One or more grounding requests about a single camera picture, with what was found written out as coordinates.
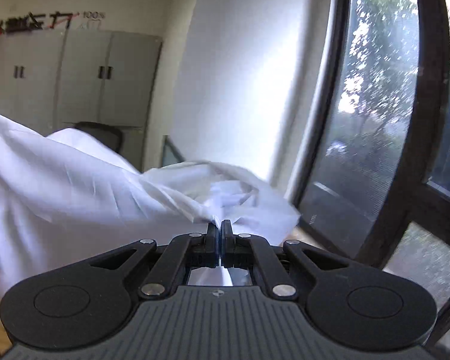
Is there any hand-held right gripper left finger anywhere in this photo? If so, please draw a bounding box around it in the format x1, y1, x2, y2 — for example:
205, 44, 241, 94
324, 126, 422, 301
84, 222, 220, 301

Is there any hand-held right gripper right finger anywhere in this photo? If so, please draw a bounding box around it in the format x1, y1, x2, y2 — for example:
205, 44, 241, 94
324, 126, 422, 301
221, 220, 357, 301

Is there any white shirt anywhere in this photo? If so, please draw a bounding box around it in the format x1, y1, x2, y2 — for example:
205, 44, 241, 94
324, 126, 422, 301
0, 101, 301, 293

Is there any black office chair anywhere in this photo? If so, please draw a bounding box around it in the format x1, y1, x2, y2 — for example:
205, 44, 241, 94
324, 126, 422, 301
75, 121, 124, 155

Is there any grey metal cabinet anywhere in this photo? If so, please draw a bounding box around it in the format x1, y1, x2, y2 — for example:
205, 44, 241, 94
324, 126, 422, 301
0, 30, 163, 173

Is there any dark framed window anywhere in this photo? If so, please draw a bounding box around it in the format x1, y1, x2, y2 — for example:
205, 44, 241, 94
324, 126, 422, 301
292, 0, 450, 346

